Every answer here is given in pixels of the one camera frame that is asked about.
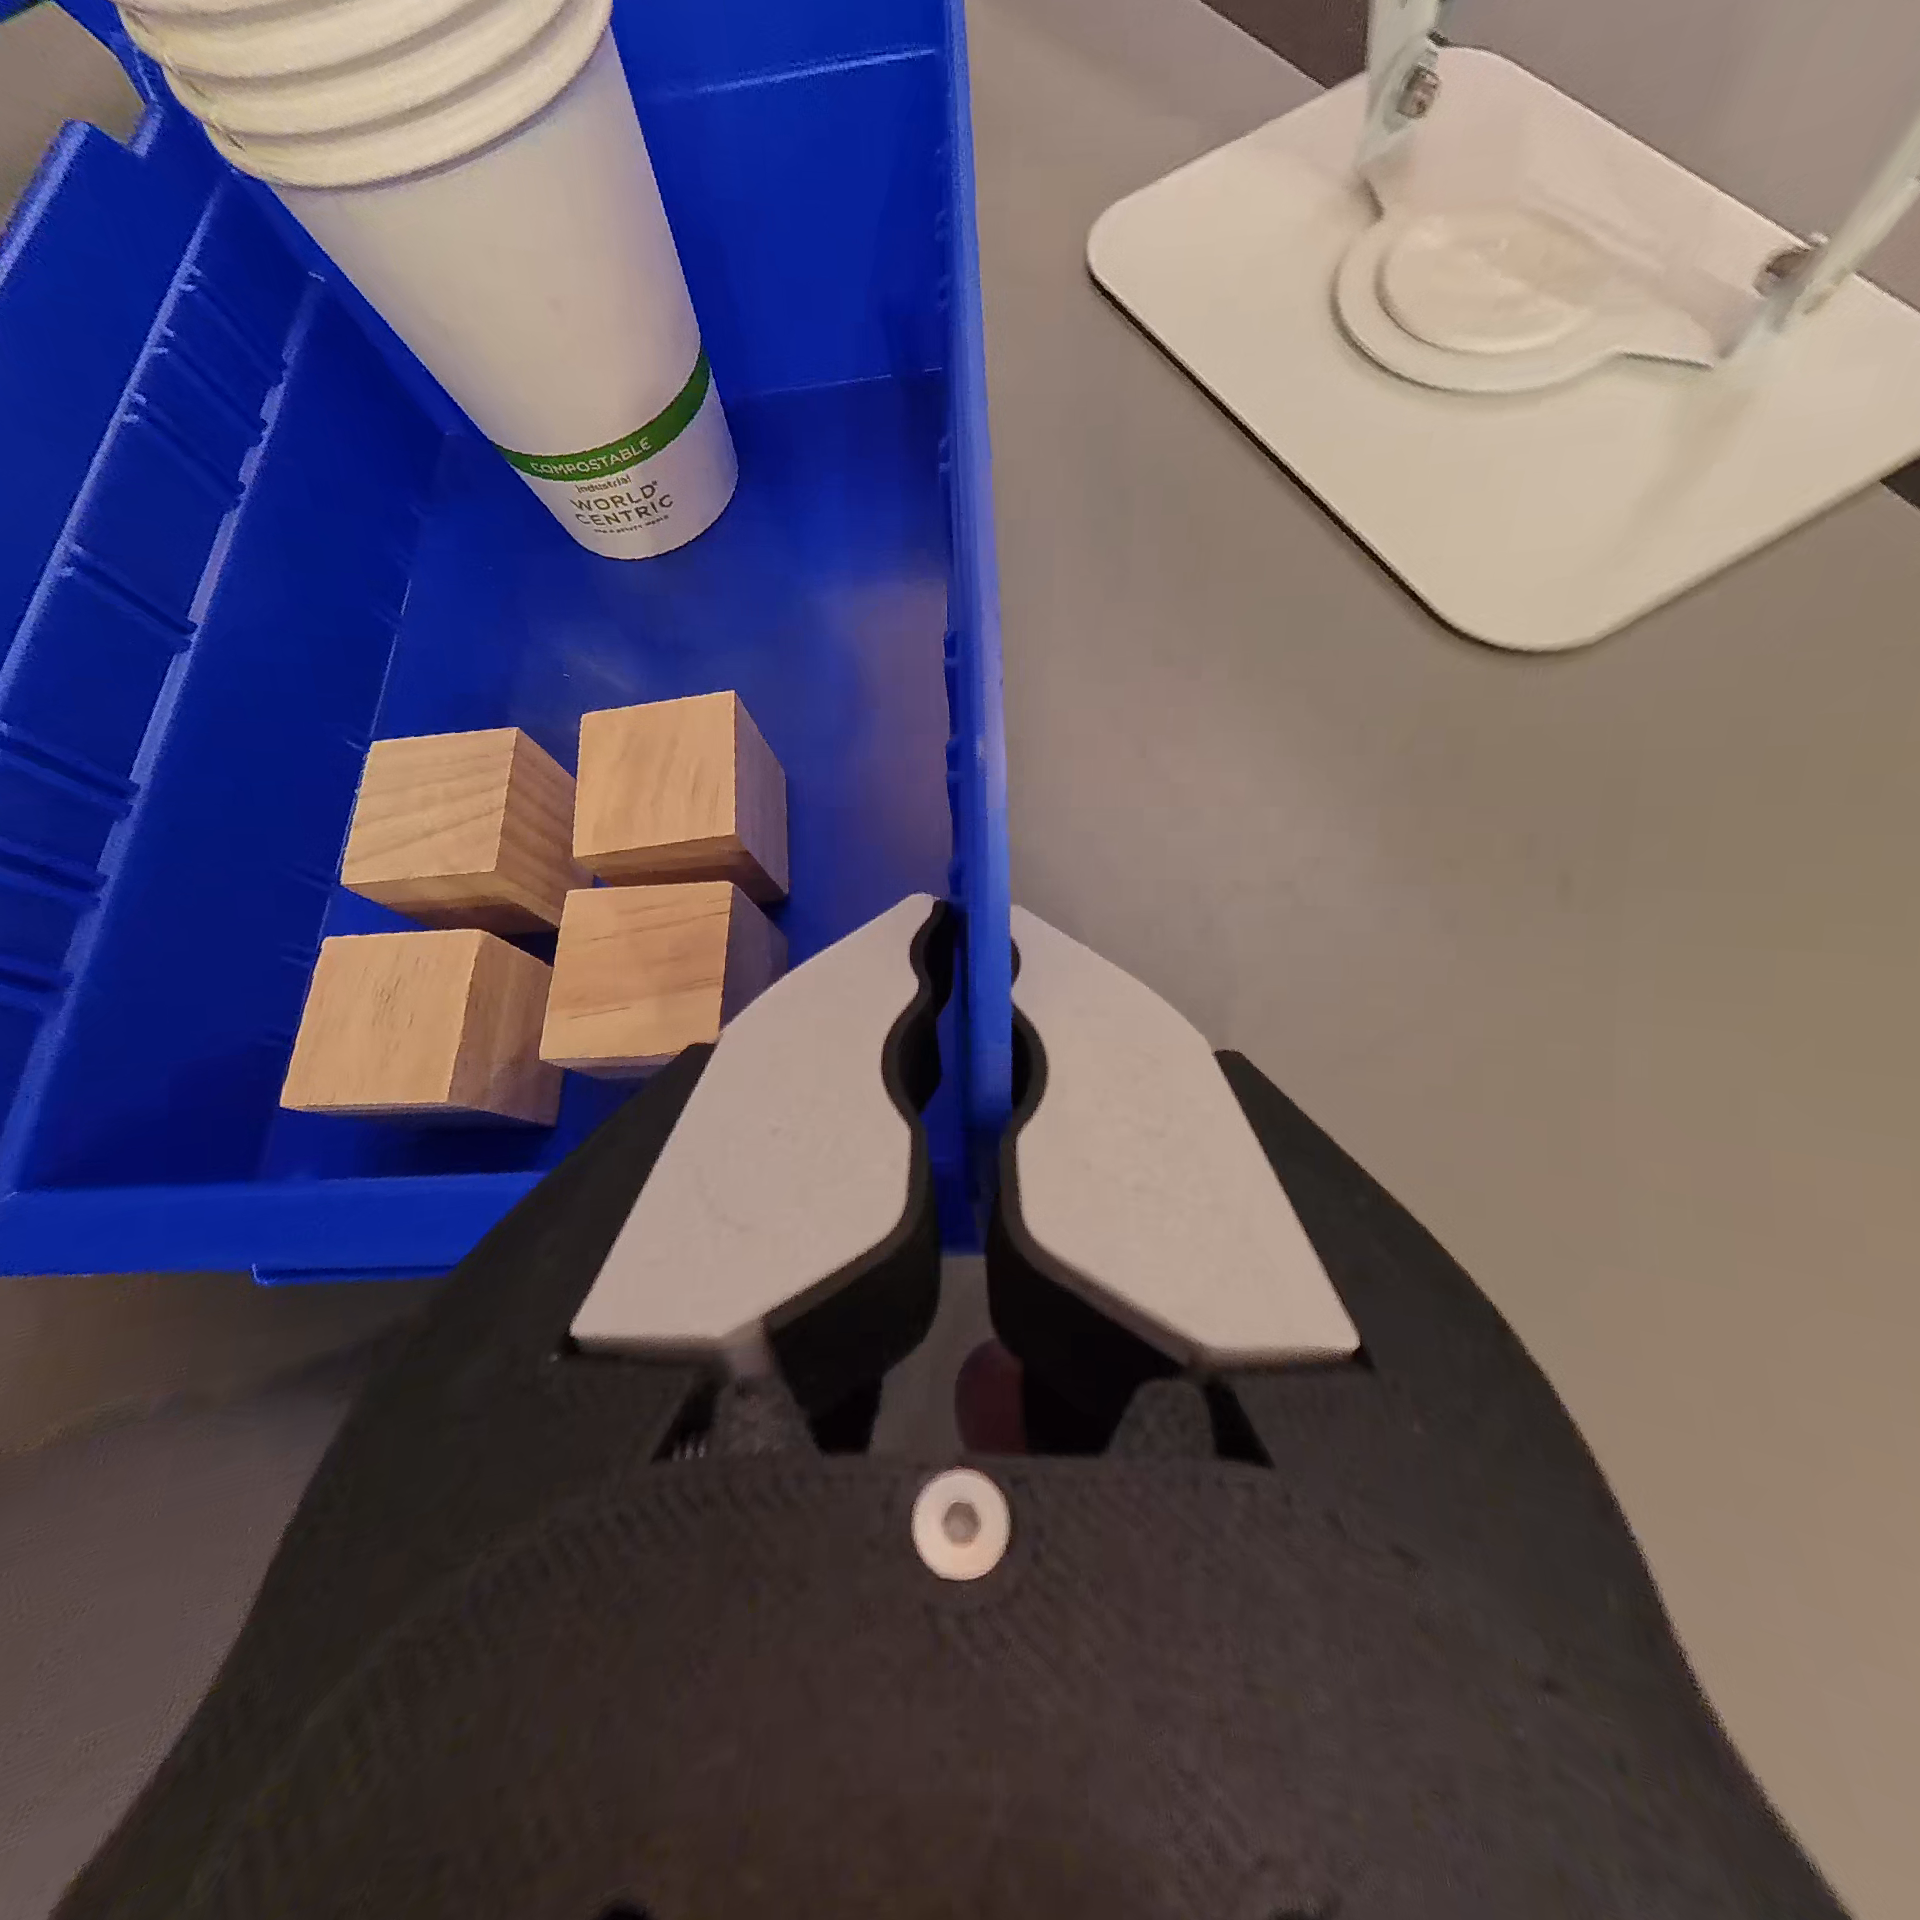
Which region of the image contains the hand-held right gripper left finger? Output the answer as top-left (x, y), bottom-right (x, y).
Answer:
top-left (570, 893), bottom-right (964, 1461)

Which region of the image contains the blue plastic storage bin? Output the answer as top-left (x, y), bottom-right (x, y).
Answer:
top-left (0, 0), bottom-right (1023, 1289)

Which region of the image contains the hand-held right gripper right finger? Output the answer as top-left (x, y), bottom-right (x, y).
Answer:
top-left (987, 902), bottom-right (1366, 1456)

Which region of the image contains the wooden cube block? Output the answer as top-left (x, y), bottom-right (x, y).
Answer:
top-left (574, 689), bottom-right (791, 904)
top-left (343, 726), bottom-right (593, 935)
top-left (280, 930), bottom-right (561, 1126)
top-left (540, 879), bottom-right (791, 1078)

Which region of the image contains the stack of white paper cups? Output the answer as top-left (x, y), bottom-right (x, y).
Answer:
top-left (112, 0), bottom-right (742, 565)

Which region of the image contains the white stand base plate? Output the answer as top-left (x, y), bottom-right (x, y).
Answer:
top-left (1086, 0), bottom-right (1920, 654)

